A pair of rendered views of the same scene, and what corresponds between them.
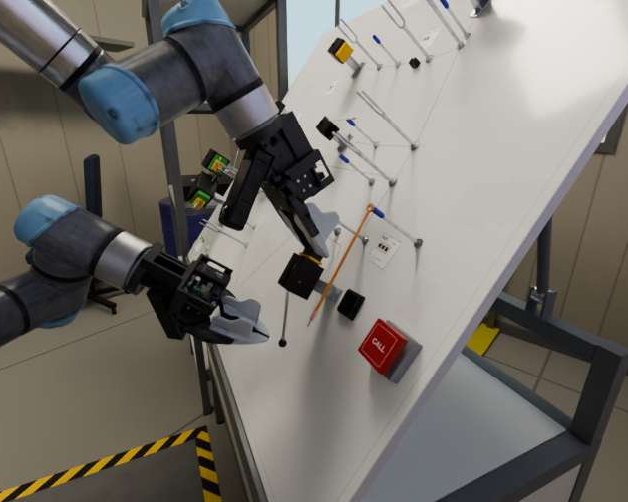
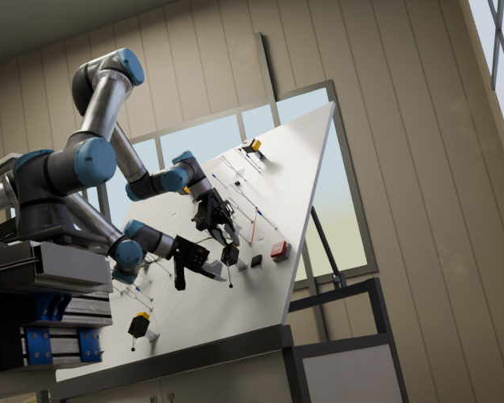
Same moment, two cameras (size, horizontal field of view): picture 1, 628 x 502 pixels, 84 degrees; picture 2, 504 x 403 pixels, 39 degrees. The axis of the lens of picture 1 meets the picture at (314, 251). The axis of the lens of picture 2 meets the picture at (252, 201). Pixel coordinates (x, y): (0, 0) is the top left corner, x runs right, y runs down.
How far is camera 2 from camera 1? 2.04 m
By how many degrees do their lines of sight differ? 43
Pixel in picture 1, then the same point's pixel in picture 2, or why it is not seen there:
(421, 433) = not seen: hidden behind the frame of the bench
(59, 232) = (146, 228)
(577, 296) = not seen: outside the picture
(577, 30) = (300, 157)
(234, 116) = (201, 185)
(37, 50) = (137, 167)
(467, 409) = not seen: hidden behind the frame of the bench
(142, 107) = (186, 177)
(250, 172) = (208, 205)
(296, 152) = (219, 201)
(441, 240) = (283, 222)
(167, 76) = (189, 169)
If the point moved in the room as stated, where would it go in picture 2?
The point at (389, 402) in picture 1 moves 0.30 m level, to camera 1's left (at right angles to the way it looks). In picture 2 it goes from (288, 264) to (200, 274)
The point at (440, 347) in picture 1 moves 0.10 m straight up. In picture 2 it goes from (297, 241) to (290, 211)
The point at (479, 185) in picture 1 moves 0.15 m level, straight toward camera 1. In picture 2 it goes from (289, 203) to (291, 192)
